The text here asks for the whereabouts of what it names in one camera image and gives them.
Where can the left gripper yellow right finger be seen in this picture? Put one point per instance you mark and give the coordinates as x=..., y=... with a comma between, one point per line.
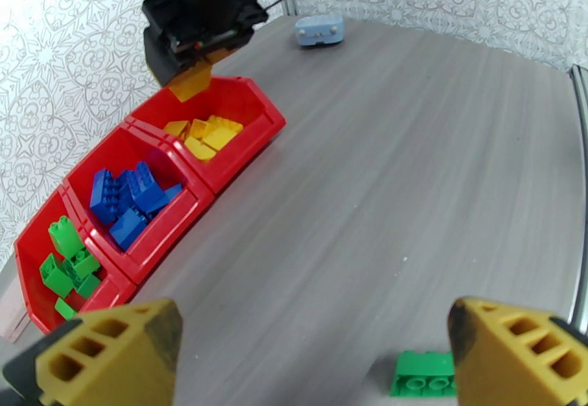
x=505, y=363

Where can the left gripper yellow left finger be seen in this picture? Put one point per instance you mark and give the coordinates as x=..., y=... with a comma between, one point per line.
x=115, y=363

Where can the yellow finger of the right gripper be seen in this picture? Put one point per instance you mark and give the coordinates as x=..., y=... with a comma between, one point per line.
x=190, y=83
x=218, y=55

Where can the yellow tall lego brick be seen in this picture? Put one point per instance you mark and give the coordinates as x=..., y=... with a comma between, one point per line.
x=177, y=128
x=220, y=139

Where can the yellow square lego brick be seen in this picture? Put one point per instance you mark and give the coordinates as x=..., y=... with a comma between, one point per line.
x=227, y=123

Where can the yellow curved lego brick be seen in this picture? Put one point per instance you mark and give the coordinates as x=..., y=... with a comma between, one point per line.
x=198, y=148

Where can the green lego brick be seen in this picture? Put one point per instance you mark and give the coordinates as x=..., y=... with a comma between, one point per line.
x=55, y=276
x=418, y=370
x=85, y=262
x=64, y=308
x=66, y=234
x=88, y=286

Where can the blue square lego brick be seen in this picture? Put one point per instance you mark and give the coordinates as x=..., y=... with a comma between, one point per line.
x=127, y=230

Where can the blue long lego brick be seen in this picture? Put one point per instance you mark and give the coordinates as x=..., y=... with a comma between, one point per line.
x=103, y=193

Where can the red plastic bin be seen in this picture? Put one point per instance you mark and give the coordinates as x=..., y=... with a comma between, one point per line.
x=151, y=244
x=248, y=101
x=32, y=253

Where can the light blue small case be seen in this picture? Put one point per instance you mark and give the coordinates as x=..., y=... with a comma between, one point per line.
x=319, y=30

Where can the pink pencil case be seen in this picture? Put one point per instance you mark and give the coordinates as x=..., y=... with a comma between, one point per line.
x=9, y=322

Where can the aluminium table edge rail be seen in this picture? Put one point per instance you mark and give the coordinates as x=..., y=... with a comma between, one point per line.
x=581, y=165

